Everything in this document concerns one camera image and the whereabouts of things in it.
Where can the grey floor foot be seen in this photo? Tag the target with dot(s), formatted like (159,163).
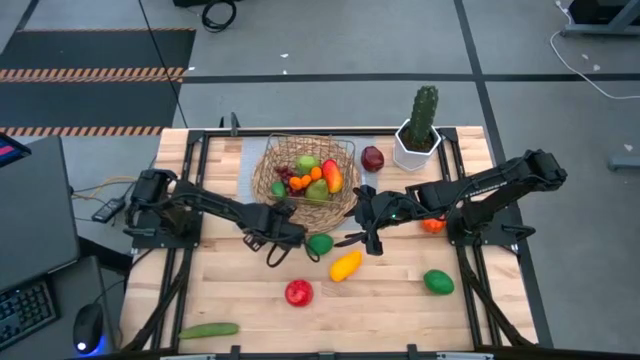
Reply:
(625,162)

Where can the orange small fruit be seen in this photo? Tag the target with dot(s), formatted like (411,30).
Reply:
(295,183)

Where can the large dark grey panel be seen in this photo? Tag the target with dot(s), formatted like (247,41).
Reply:
(35,215)

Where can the red grape bunch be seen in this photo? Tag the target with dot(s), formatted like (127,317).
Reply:
(284,173)

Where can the green cucumber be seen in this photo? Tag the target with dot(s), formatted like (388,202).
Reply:
(209,330)

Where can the black keyboard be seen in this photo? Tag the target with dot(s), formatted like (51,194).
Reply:
(25,312)

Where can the black hazard-striped floor mat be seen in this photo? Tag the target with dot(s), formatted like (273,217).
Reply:
(90,50)

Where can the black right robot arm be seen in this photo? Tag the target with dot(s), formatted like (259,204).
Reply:
(500,180)

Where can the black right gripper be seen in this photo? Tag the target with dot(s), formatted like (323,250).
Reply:
(380,207)

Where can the light green apple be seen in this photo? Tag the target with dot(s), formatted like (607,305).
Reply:
(306,163)

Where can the dark green round fruit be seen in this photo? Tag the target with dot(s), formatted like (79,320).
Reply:
(439,282)
(322,244)

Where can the small green lime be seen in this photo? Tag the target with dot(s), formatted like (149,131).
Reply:
(278,189)

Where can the grey placemat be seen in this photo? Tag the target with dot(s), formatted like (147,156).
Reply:
(247,165)

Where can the round woven straw mat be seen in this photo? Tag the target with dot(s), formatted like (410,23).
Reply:
(320,217)

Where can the red round fruit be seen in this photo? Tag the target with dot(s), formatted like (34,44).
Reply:
(299,293)

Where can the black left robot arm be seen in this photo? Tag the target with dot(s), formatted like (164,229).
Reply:
(210,200)

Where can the yellow bell pepper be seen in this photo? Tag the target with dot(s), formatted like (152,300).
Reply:
(346,266)

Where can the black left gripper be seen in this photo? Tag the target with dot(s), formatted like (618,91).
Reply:
(265,225)

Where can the grey desk frame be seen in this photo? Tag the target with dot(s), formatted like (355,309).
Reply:
(595,31)

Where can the green cactus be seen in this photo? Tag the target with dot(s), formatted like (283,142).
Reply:
(424,112)

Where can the black computer mouse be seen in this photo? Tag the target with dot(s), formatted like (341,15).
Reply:
(87,327)

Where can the white plant pot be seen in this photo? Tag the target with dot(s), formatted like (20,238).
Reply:
(412,159)

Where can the orange-red mango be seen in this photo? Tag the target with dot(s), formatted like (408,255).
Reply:
(333,176)

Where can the dark red apple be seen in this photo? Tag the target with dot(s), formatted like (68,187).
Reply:
(372,159)

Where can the black handheld device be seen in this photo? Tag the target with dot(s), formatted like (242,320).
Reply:
(107,210)

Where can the black table frame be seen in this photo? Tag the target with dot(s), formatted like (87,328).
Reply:
(325,132)

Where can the orange-red round fruit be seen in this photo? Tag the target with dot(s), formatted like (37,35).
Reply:
(433,226)

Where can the green pear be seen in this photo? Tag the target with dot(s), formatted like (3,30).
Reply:
(317,191)

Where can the dark desk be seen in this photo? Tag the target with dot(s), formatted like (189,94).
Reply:
(75,285)

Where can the computer screen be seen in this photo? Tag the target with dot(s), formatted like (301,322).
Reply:
(10,150)

